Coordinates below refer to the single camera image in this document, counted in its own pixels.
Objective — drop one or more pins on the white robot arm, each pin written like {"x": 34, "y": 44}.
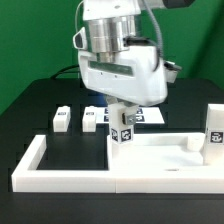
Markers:
{"x": 112, "y": 26}

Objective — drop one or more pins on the marker tag plate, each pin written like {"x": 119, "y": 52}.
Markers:
{"x": 147, "y": 115}

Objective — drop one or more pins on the white desk top tray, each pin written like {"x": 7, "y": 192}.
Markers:
{"x": 162, "y": 151}

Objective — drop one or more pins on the white U-shaped fence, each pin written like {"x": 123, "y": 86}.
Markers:
{"x": 27, "y": 177}

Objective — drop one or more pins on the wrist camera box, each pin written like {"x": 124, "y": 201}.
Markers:
{"x": 171, "y": 71}

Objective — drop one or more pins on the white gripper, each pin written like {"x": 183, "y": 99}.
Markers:
{"x": 136, "y": 76}

